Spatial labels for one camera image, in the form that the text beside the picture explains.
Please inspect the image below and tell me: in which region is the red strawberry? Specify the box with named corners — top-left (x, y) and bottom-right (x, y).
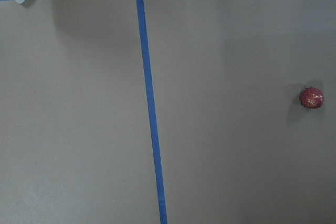
top-left (299, 87), bottom-right (324, 109)

